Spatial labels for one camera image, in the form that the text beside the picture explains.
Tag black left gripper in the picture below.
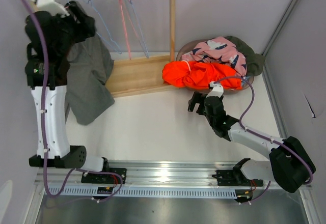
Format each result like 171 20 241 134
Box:
50 3 95 57

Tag blue hanger of patterned shorts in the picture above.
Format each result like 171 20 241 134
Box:
88 0 122 54

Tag bright orange shorts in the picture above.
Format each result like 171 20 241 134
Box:
162 61 242 90

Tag pink hanger of blue shorts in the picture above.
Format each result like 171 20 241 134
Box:
119 0 132 60

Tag pink navy patterned shorts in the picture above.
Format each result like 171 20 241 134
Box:
181 37 247 77

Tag blue hanger of olive shorts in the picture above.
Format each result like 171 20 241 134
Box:
127 0 149 58

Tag grey shorts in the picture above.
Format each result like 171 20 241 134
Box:
66 36 115 125

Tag dark olive green shorts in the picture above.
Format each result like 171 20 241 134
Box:
225 36 265 76

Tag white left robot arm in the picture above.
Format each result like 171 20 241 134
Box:
25 3 111 183

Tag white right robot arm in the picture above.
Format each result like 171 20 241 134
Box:
188 92 316 193

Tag brown translucent plastic basket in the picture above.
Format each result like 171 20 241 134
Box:
176 39 254 94

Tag wooden clothes rack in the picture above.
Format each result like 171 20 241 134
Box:
105 0 176 97

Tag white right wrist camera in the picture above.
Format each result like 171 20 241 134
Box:
207 81 224 98

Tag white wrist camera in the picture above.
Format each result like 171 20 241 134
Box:
207 81 224 98
27 0 70 18

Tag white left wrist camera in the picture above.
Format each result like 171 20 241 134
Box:
27 0 70 18

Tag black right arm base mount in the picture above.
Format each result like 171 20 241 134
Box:
211 158 263 187

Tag aluminium mounting rail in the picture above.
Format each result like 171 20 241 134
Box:
34 160 313 189

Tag slotted grey cable duct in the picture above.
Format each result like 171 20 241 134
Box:
61 186 252 199

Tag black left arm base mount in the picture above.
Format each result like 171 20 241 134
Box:
81 167 127 185

